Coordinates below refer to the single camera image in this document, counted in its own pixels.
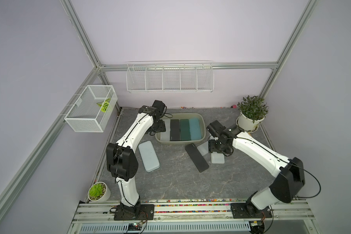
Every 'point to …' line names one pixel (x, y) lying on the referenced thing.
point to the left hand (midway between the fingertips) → (156, 130)
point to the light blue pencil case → (195, 133)
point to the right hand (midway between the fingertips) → (215, 149)
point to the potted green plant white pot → (253, 110)
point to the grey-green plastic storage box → (202, 120)
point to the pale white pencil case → (148, 156)
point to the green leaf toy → (104, 105)
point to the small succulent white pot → (99, 191)
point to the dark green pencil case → (185, 133)
